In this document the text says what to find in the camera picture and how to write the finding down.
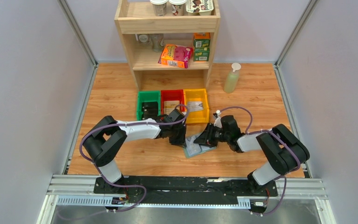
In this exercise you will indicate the black cards in green bin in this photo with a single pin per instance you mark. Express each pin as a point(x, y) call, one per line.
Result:
point(149, 110)

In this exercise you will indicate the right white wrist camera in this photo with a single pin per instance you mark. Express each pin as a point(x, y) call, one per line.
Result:
point(217, 117)

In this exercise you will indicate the green soap bottle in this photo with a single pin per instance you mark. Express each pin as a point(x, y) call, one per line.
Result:
point(232, 78)

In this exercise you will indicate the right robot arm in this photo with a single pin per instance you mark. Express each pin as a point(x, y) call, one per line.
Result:
point(283, 150)

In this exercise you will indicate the red plastic bin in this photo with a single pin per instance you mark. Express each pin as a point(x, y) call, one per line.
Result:
point(170, 99)

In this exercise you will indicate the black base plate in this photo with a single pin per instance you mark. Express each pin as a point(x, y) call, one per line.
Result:
point(184, 190)

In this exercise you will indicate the left yogurt cup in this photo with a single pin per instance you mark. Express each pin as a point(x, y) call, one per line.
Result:
point(159, 7)

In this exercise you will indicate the chocolate pudding pack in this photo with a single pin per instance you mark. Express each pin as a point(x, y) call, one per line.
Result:
point(199, 7)

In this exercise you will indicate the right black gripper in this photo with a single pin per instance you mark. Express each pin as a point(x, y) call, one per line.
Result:
point(205, 137)

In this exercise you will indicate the yellow plastic bin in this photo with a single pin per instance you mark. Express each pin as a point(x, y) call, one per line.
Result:
point(200, 117)

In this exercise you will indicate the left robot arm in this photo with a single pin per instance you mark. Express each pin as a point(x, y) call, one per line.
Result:
point(102, 143)

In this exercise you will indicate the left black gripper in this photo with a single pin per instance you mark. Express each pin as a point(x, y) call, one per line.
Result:
point(181, 142)

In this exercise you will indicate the orange pink snack box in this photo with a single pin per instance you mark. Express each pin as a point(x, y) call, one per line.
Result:
point(176, 56)

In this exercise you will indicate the grey-green card holder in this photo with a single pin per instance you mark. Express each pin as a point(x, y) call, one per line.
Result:
point(192, 149)

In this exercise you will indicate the green orange carton box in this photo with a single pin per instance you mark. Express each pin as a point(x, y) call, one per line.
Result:
point(201, 44)

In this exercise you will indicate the clear glass on shelf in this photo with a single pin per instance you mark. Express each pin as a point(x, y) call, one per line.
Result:
point(157, 41)

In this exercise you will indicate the tan cards in red bin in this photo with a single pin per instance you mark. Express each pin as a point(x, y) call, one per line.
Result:
point(169, 106)

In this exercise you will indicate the middle yogurt cup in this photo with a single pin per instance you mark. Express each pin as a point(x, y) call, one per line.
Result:
point(178, 7)

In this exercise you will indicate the white card in yellow bin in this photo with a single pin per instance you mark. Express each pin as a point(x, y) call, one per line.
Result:
point(195, 106)

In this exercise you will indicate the wooden shelf unit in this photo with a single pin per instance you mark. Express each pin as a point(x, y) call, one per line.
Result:
point(168, 37)

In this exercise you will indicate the yogurt cup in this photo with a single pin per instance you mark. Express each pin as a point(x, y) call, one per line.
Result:
point(159, 7)
point(178, 7)

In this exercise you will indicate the green plastic bin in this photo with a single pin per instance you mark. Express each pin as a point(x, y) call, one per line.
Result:
point(147, 96)

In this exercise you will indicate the glass jar on shelf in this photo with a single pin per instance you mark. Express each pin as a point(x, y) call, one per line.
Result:
point(143, 39)

